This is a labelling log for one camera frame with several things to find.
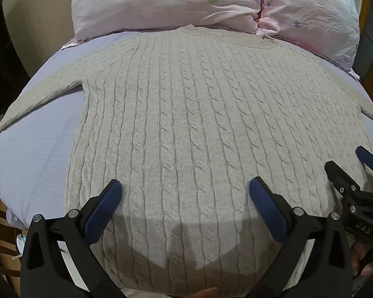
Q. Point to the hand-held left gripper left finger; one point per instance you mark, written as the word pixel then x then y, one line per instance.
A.
pixel 103 209

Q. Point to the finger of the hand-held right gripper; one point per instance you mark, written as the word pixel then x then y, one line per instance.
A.
pixel 369 159
pixel 340 177

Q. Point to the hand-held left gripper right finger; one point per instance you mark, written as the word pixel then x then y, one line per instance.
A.
pixel 269 214

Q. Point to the person's right hand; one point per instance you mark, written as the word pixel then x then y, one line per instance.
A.
pixel 365 259

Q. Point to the lavender bed sheet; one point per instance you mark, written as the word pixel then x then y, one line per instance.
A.
pixel 34 161

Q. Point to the wooden chair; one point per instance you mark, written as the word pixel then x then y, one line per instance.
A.
pixel 0 220

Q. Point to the pink floral pillow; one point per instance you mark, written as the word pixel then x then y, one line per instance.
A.
pixel 161 3
pixel 317 18

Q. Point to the wooden bed frame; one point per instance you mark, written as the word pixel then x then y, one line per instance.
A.
pixel 372 80

